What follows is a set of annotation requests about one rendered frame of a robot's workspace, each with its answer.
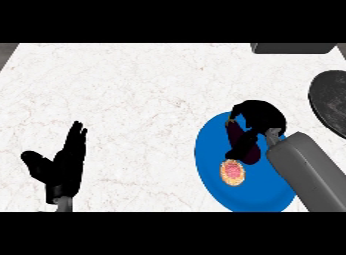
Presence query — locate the dark grey frying pan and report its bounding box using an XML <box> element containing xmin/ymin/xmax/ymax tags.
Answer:
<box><xmin>307</xmin><ymin>69</ymin><xmax>346</xmax><ymax>173</ymax></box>

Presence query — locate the round pink-topped tart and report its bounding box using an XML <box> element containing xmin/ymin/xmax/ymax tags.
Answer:
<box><xmin>218</xmin><ymin>158</ymin><xmax>246</xmax><ymax>187</ymax></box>

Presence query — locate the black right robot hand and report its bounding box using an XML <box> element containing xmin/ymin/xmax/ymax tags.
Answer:
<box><xmin>223</xmin><ymin>99</ymin><xmax>288</xmax><ymax>161</ymax></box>

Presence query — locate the dark grey appliance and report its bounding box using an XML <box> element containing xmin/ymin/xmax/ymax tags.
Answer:
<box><xmin>249</xmin><ymin>43</ymin><xmax>338</xmax><ymax>55</ymax></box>

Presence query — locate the blue plate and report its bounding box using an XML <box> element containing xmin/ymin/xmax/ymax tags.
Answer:
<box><xmin>193</xmin><ymin>111</ymin><xmax>297</xmax><ymax>213</ymax></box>

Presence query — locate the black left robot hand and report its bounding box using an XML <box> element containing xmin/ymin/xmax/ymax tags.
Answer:
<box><xmin>19</xmin><ymin>120</ymin><xmax>88</xmax><ymax>205</ymax></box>

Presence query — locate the dark purple eggplant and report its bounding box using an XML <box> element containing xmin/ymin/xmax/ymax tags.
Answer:
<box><xmin>223</xmin><ymin>114</ymin><xmax>263</xmax><ymax>166</ymax></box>

